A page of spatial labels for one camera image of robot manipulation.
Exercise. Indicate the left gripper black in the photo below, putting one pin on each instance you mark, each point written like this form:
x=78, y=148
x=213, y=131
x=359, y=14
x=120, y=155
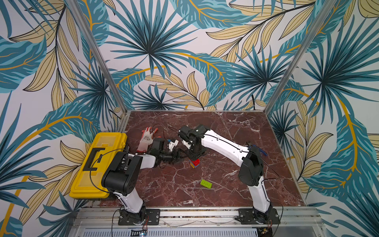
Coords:
x=175, y=157

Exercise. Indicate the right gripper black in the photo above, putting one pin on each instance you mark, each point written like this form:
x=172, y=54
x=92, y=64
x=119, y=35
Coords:
x=195, y=151

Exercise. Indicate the red 2x4 lego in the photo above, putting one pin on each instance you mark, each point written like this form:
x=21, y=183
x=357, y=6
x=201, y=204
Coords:
x=196, y=162

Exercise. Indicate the green 2x4 lego brick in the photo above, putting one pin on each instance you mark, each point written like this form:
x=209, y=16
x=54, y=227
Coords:
x=206, y=184

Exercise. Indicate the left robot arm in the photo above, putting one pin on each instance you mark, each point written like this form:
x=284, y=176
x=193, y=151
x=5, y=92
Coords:
x=121, y=175

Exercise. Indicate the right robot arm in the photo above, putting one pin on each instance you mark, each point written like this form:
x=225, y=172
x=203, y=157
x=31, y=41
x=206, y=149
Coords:
x=251, y=172

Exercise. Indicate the white red work glove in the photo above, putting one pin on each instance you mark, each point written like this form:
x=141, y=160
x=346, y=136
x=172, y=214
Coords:
x=146, y=139

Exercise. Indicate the yellow toolbox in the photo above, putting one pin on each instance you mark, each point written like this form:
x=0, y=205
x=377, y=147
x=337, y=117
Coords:
x=87, y=184

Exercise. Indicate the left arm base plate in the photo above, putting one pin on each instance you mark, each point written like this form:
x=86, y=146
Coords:
x=139, y=217

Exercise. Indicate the blue handled pliers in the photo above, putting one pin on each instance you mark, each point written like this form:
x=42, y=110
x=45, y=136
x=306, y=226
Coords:
x=259, y=149

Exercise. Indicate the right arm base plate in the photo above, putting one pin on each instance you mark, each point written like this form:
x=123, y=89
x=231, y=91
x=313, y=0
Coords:
x=257, y=217

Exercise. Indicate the aluminium front rail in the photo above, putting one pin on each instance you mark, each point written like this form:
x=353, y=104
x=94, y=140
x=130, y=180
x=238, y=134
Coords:
x=176, y=217

